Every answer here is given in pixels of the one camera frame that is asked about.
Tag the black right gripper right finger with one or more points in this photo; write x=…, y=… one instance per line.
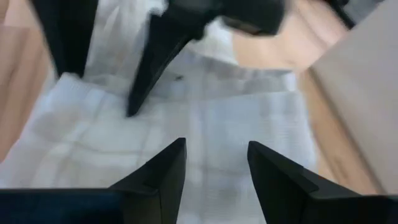
x=295, y=199

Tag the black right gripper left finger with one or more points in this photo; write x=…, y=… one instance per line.
x=140, y=199

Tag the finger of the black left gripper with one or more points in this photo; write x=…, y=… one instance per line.
x=158, y=56
x=68, y=34

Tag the white checked towel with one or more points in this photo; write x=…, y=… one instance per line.
x=217, y=124

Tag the beige fabric box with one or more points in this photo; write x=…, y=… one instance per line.
x=367, y=93

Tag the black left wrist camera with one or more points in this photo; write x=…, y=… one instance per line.
x=255, y=15

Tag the black aluminium table frame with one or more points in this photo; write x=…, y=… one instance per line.
x=340, y=12

